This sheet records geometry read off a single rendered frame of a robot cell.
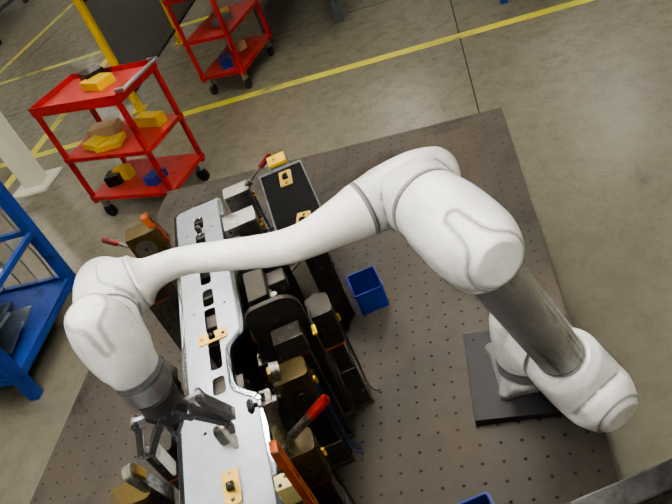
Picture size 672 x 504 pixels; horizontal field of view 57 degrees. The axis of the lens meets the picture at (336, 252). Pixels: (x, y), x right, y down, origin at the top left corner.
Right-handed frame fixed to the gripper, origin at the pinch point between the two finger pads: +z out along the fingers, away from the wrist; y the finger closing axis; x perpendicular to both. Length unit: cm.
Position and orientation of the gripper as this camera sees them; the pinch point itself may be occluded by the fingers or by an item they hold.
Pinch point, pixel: (202, 452)
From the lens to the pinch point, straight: 128.4
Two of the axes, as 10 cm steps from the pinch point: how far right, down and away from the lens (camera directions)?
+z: 3.1, 7.3, 6.0
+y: -9.2, 3.9, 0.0
